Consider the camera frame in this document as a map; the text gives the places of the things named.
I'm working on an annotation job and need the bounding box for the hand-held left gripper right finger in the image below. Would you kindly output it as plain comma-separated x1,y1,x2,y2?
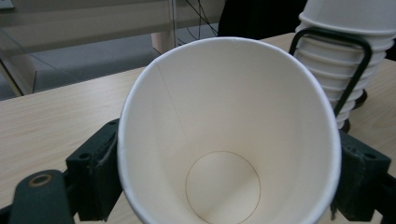
331,130,392,223

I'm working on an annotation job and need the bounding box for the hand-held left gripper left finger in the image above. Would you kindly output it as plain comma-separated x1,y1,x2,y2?
65,118,124,222

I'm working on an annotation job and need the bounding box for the black wire cup rack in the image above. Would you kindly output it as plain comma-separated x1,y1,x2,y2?
288,26,374,133

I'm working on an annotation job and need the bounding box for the short stack of paper cups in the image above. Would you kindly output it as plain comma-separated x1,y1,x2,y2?
293,0,396,131

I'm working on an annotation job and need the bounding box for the white paper cup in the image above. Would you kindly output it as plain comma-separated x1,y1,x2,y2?
117,35,343,224

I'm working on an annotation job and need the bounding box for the dark curtain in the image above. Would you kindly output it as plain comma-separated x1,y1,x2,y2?
217,0,310,41

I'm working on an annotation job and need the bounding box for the bundle of black hanging cables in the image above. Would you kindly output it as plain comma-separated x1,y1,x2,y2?
185,0,219,37

